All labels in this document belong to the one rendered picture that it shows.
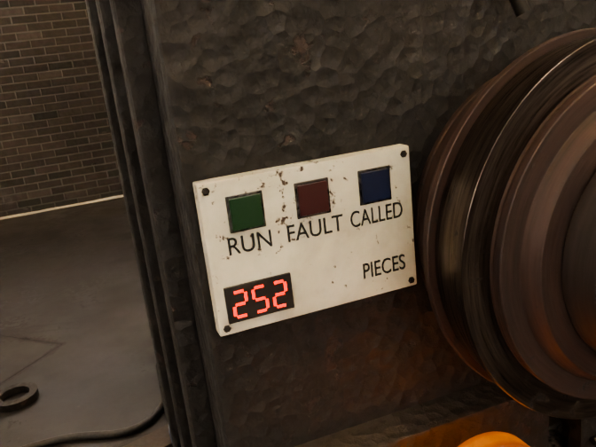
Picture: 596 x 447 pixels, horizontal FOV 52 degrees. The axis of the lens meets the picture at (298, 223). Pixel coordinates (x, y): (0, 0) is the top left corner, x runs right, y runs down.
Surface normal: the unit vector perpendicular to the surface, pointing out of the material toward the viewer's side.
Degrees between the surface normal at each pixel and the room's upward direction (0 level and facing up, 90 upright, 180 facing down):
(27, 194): 90
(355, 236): 90
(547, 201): 66
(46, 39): 90
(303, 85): 90
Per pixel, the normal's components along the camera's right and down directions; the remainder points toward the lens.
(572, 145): -0.46, -0.43
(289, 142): 0.36, 0.23
